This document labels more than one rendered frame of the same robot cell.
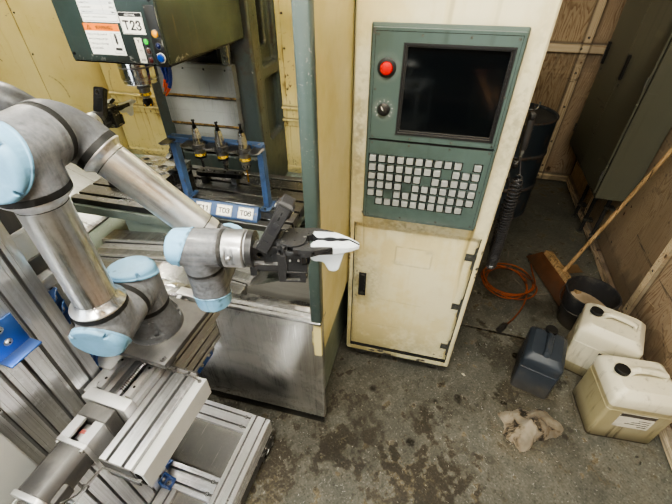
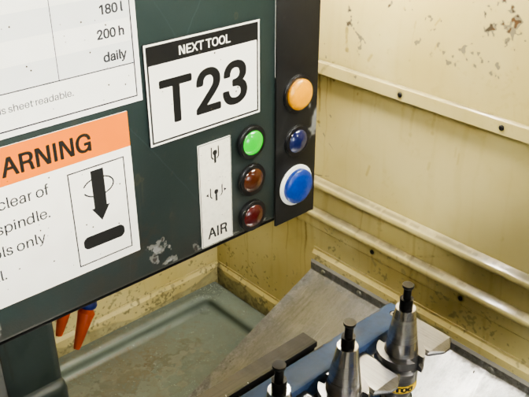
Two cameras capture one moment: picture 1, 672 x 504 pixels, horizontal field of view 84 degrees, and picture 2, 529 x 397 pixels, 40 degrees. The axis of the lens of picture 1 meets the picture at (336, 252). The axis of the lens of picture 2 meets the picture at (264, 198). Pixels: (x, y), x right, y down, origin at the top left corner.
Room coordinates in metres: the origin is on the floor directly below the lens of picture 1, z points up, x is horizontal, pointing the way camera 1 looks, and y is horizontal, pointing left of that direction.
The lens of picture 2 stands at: (1.29, 1.12, 1.85)
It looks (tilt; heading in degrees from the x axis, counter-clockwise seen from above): 28 degrees down; 304
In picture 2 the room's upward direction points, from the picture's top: straight up
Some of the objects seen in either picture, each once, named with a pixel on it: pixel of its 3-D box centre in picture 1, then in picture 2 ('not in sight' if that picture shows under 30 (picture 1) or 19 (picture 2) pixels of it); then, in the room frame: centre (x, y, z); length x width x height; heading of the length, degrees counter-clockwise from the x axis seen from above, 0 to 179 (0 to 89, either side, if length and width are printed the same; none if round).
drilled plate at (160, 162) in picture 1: (156, 170); not in sight; (1.87, 0.98, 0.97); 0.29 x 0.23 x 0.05; 76
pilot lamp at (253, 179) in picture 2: not in sight; (253, 179); (1.58, 0.71, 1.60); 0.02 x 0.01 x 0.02; 76
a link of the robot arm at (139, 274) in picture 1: (136, 284); not in sight; (0.71, 0.52, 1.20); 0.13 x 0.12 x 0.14; 177
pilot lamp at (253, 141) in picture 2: not in sight; (252, 142); (1.58, 0.71, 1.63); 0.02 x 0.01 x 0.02; 76
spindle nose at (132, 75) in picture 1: (137, 67); not in sight; (1.84, 0.90, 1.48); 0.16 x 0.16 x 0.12
